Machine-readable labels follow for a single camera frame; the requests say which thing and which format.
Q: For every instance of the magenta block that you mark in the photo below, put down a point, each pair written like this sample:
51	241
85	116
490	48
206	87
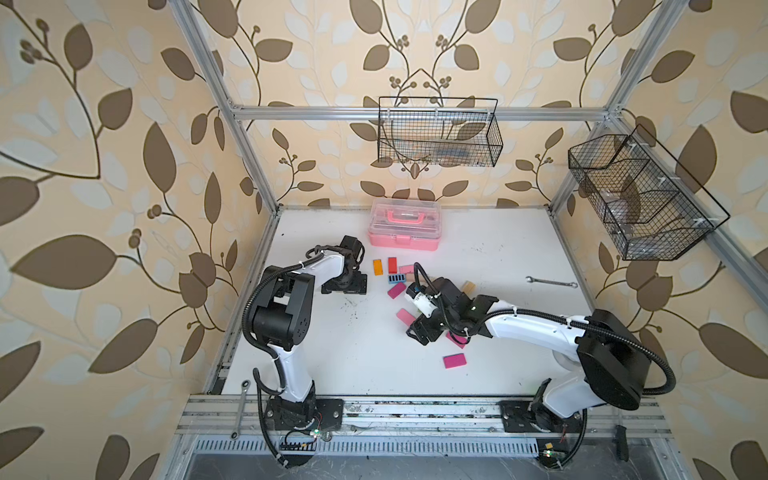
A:
396	290
454	361
460	342

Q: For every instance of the magenta block right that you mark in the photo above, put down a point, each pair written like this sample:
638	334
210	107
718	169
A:
460	342

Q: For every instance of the pink plastic storage box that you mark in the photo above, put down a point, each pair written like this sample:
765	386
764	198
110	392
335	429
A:
405	224

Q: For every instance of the black wire basket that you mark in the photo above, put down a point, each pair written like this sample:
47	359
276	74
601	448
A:
653	206
439	130

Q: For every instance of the magenta block upper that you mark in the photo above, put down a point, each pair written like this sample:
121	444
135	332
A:
396	290

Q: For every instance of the wooden block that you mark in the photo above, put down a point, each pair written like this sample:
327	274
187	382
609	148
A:
468	288

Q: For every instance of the silver wrench on table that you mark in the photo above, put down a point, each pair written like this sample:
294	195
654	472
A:
532	280

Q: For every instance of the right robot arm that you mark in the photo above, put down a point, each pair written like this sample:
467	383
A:
609	365

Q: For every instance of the orange block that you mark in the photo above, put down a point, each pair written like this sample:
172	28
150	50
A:
378	267

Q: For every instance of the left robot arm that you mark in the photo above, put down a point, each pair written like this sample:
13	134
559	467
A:
277	315

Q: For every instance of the magenta block bottom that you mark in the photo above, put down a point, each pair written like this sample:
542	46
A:
454	361

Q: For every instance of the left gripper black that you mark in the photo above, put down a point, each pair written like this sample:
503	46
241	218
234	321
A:
359	285

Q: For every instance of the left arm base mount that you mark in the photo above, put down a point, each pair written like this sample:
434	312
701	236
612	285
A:
314	415

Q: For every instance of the black wire basket back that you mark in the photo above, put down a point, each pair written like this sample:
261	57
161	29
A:
439	130

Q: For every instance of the aluminium frame rail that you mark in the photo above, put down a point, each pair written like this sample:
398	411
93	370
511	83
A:
412	427

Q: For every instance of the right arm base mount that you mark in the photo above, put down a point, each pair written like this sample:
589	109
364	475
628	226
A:
518	416

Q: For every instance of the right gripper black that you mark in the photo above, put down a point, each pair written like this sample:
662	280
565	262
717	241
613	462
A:
422	324

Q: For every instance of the black wire basket right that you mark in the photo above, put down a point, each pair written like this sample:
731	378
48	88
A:
653	206

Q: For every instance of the silver wrench on rail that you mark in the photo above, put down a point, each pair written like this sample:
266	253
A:
244	389

